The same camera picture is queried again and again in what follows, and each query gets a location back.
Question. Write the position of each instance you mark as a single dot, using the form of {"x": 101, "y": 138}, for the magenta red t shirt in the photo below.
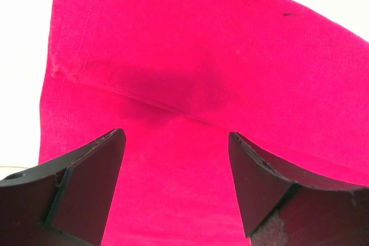
{"x": 178, "y": 76}

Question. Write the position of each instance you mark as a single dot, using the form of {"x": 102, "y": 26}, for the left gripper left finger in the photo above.
{"x": 66, "y": 200}

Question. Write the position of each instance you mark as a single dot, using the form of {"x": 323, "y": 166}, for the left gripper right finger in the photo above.
{"x": 281, "y": 203}

